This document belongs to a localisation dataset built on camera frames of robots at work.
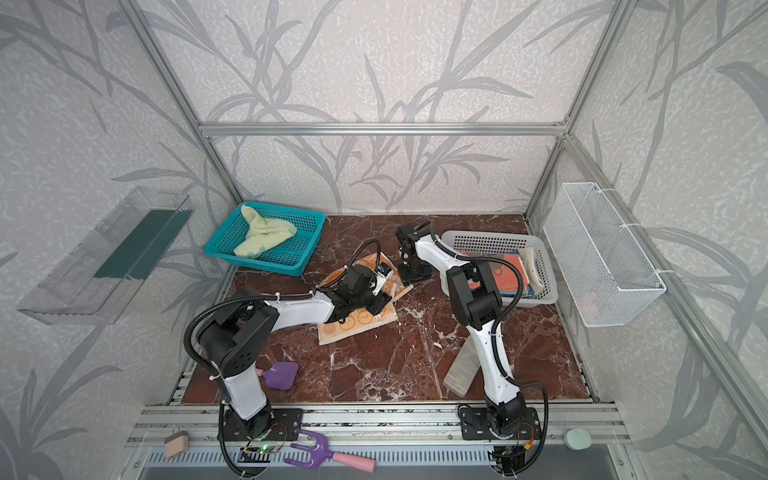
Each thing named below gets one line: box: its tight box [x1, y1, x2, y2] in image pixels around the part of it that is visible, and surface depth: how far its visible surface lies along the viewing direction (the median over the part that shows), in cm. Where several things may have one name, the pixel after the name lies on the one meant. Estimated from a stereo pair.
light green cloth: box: [212, 203, 318, 272], surface depth 111 cm
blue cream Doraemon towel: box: [485, 247, 544, 299], surface depth 95 cm
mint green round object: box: [564, 428, 592, 450], surface depth 72 cm
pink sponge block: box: [164, 430, 189, 459], surface depth 71 cm
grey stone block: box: [443, 335, 480, 398], surface depth 81 cm
